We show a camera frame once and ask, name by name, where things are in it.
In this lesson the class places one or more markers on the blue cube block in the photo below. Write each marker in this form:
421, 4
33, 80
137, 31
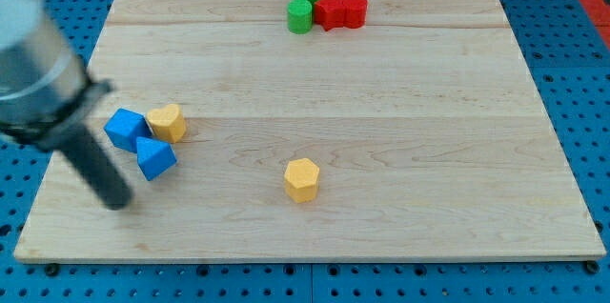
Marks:
124, 127

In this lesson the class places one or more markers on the blue triangle block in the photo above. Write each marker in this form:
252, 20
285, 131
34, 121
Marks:
154, 156

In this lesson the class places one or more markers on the yellow heart block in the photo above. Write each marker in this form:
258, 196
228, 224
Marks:
168, 123

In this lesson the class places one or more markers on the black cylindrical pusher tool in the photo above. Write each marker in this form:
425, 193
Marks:
87, 156

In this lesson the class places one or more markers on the green cylinder block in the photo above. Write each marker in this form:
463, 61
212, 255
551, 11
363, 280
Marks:
299, 16

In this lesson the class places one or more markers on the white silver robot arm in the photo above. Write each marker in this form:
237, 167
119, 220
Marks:
46, 91

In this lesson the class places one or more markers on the red star block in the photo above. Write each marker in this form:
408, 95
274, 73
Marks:
329, 14

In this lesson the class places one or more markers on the red cylinder block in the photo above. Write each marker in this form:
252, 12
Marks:
355, 13

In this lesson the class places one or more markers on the yellow hexagon block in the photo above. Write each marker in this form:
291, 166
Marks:
301, 180

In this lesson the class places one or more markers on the light wooden board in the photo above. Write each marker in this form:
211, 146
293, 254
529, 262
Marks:
431, 138

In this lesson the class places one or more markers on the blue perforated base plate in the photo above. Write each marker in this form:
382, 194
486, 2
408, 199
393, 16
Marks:
565, 43

